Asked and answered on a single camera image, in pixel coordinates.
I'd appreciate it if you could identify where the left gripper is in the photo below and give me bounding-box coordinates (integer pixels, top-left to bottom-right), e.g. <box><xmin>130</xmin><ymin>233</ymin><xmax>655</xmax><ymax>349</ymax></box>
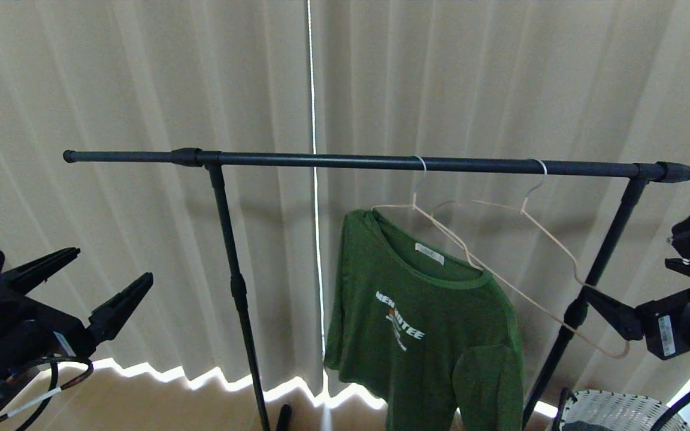
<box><xmin>0</xmin><ymin>247</ymin><xmax>154</xmax><ymax>400</ymax></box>

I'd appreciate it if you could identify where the pink clothes hanger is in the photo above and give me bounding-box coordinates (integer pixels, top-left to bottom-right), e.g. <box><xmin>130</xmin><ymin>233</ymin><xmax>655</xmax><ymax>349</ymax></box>
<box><xmin>431</xmin><ymin>159</ymin><xmax>631</xmax><ymax>360</ymax></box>
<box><xmin>371</xmin><ymin>156</ymin><xmax>485</xmax><ymax>273</ymax></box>

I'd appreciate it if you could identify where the green long-sleeved shirt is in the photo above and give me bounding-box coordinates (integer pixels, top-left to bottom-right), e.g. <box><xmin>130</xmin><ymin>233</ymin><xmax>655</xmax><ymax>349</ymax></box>
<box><xmin>324</xmin><ymin>208</ymin><xmax>525</xmax><ymax>431</ymax></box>

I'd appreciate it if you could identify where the white laundry basket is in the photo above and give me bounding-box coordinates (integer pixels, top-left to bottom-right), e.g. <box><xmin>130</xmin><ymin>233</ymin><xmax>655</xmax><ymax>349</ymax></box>
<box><xmin>552</xmin><ymin>388</ymin><xmax>690</xmax><ymax>431</ymax></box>

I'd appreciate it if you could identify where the black clothes rack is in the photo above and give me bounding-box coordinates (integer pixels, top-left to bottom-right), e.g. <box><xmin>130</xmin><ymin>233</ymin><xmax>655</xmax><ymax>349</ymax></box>
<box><xmin>62</xmin><ymin>148</ymin><xmax>690</xmax><ymax>431</ymax></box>

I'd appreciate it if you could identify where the beige curtain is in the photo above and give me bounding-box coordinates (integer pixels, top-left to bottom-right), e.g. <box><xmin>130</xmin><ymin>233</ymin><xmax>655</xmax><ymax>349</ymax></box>
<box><xmin>0</xmin><ymin>0</ymin><xmax>690</xmax><ymax>414</ymax></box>

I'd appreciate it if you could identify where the black cable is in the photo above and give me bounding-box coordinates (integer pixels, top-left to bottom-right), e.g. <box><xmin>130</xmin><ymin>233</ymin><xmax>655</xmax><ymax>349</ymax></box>
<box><xmin>650</xmin><ymin>358</ymin><xmax>690</xmax><ymax>431</ymax></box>

